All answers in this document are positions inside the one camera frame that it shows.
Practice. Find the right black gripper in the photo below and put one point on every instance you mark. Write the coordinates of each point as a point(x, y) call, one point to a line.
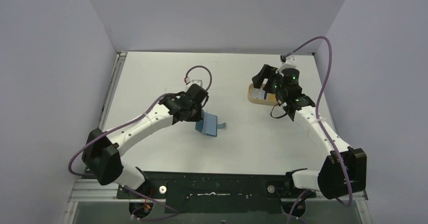
point(265, 76)

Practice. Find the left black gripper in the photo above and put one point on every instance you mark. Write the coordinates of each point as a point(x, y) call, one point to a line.
point(198, 117)

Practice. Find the yellow credit card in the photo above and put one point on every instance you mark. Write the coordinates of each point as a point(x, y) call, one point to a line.
point(270, 97)

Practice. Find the white credit card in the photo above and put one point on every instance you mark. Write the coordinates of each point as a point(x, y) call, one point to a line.
point(258, 94)

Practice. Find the blue leather card holder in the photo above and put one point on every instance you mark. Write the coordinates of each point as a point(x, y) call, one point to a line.
point(209, 124)

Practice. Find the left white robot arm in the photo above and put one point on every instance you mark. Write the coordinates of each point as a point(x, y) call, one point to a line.
point(104, 150)

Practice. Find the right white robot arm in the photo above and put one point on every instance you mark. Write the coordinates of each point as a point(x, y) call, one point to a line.
point(344, 168)

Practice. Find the beige oval tray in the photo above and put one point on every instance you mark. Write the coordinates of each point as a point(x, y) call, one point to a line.
point(258, 101)

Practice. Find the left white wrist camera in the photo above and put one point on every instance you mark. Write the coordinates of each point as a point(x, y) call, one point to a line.
point(190, 82)

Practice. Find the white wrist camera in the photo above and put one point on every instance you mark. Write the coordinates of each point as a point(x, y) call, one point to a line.
point(287, 62)
point(190, 82)

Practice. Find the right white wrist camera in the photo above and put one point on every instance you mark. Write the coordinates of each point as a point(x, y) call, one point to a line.
point(287, 62)

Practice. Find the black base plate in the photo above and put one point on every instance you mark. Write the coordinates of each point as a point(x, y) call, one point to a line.
point(221, 193)

